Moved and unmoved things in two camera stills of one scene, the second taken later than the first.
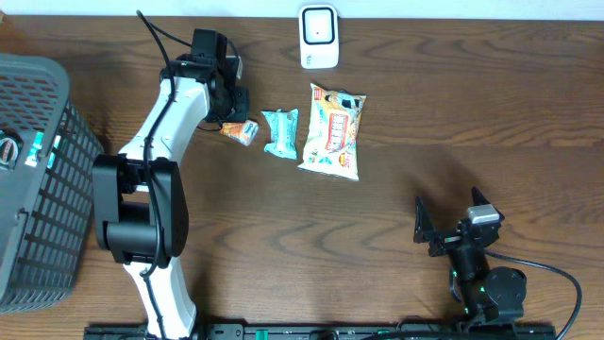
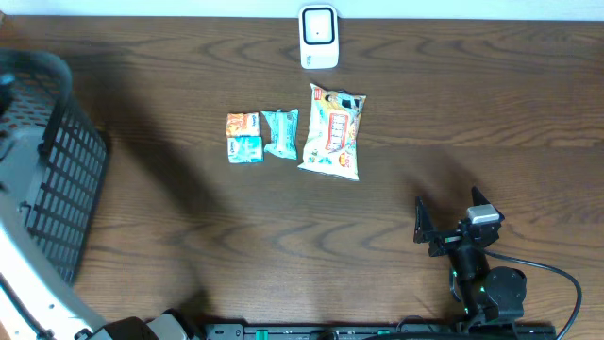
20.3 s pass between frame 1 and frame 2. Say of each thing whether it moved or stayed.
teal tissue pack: moved
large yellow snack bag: stayed
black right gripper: stayed
